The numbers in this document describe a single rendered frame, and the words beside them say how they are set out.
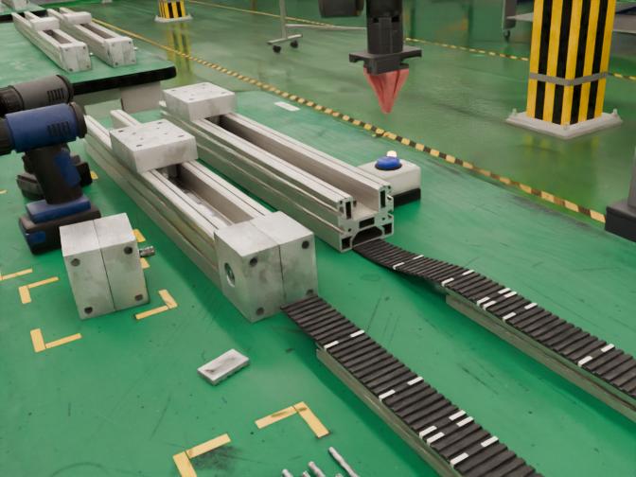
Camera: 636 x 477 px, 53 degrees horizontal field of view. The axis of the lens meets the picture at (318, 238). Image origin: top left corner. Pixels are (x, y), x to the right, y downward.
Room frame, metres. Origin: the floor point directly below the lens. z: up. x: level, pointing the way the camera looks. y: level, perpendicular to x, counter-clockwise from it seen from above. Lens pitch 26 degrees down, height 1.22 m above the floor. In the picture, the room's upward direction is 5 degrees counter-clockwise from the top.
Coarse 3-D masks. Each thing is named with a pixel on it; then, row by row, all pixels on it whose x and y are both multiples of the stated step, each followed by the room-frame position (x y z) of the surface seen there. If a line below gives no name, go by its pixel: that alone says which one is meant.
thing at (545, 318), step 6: (546, 312) 0.60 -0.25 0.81; (534, 318) 0.59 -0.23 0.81; (540, 318) 0.59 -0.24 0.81; (546, 318) 0.59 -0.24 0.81; (552, 318) 0.59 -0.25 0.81; (558, 318) 0.59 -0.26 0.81; (522, 324) 0.58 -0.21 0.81; (528, 324) 0.58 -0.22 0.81; (534, 324) 0.58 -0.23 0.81; (540, 324) 0.58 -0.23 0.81; (546, 324) 0.58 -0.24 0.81; (522, 330) 0.57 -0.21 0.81; (528, 330) 0.57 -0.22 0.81; (534, 330) 0.57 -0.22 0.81; (528, 336) 0.56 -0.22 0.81
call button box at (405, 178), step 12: (360, 168) 1.04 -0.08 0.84; (372, 168) 1.03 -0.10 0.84; (384, 168) 1.02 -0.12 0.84; (396, 168) 1.02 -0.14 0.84; (408, 168) 1.02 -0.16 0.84; (384, 180) 0.99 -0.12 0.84; (396, 180) 1.00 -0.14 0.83; (408, 180) 1.01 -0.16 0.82; (396, 192) 1.00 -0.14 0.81; (408, 192) 1.01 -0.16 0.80; (420, 192) 1.02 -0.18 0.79; (396, 204) 1.00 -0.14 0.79
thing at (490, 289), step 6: (492, 282) 0.67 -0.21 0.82; (480, 288) 0.66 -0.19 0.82; (486, 288) 0.66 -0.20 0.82; (492, 288) 0.66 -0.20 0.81; (498, 288) 0.65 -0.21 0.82; (504, 288) 0.66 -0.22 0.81; (468, 294) 0.65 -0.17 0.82; (474, 294) 0.65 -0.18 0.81; (480, 294) 0.64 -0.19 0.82; (486, 294) 0.64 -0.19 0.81; (474, 300) 0.63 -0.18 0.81
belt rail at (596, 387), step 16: (448, 304) 0.68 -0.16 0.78; (464, 304) 0.67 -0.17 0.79; (480, 320) 0.63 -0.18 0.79; (496, 320) 0.61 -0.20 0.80; (512, 336) 0.59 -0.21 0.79; (528, 352) 0.57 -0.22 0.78; (544, 352) 0.56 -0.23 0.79; (560, 368) 0.53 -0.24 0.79; (576, 368) 0.52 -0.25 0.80; (576, 384) 0.51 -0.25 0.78; (592, 384) 0.50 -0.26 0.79; (608, 384) 0.48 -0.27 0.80; (608, 400) 0.48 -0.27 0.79; (624, 400) 0.47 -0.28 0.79
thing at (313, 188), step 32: (192, 128) 1.38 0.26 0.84; (224, 128) 1.39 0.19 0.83; (256, 128) 1.25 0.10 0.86; (224, 160) 1.24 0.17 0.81; (256, 160) 1.08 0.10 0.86; (288, 160) 1.13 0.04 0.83; (320, 160) 1.03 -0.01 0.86; (256, 192) 1.09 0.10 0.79; (288, 192) 0.98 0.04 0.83; (320, 192) 0.89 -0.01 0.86; (352, 192) 0.94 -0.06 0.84; (384, 192) 0.89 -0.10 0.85; (320, 224) 0.89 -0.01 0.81; (352, 224) 0.86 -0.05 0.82; (384, 224) 0.91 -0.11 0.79
